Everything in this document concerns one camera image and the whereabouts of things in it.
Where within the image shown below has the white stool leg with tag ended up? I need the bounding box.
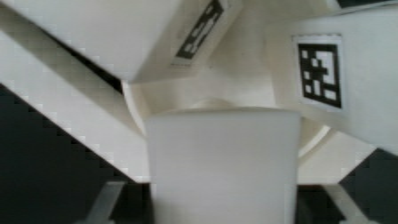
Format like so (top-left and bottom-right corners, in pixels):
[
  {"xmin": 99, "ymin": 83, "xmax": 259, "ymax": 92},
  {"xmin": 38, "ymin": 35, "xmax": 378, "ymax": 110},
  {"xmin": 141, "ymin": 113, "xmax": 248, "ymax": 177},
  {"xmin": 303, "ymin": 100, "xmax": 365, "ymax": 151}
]
[{"xmin": 0, "ymin": 0, "xmax": 243, "ymax": 83}]

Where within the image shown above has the white front wall barrier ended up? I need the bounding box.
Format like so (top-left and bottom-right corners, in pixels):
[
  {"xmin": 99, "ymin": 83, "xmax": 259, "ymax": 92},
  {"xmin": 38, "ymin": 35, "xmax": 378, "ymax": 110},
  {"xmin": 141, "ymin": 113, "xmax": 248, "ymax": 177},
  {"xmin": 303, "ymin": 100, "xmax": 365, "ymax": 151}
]
[{"xmin": 0, "ymin": 4, "xmax": 148, "ymax": 183}]

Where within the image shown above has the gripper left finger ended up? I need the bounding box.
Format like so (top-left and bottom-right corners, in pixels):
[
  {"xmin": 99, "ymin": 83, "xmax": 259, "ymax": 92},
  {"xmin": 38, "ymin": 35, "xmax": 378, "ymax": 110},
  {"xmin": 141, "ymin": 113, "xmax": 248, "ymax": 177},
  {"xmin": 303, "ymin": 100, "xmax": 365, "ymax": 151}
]
[{"xmin": 72, "ymin": 181, "xmax": 125, "ymax": 224}]

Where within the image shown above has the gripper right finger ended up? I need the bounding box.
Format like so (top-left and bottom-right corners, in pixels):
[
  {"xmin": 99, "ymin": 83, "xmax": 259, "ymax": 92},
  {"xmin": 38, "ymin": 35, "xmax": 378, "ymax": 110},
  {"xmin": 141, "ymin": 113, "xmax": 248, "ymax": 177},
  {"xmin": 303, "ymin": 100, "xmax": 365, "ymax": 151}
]
[{"xmin": 323, "ymin": 184, "xmax": 376, "ymax": 224}]

